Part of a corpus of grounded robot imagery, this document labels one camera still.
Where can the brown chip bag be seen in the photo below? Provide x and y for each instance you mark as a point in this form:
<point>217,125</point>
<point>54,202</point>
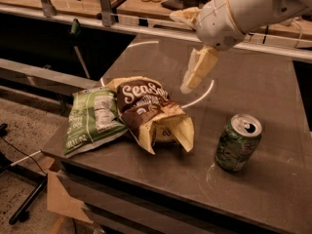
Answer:
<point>145,107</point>

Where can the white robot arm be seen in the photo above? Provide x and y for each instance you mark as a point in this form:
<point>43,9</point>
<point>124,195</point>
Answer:
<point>250,15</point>

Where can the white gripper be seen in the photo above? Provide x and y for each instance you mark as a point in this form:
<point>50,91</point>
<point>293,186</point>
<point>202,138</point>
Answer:
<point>216,23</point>

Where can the metal rail frame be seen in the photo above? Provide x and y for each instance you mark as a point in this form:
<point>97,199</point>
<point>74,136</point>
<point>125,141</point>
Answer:
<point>175,31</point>

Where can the black chair base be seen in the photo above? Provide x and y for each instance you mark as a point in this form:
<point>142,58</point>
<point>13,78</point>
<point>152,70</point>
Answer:
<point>23,180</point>

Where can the green soda can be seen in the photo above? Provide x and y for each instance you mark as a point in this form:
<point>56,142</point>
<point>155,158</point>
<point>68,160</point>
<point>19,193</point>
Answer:
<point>238,141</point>

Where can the green jalapeno chip bag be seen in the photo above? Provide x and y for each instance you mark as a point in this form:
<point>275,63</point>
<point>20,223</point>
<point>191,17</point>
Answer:
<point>92,121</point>

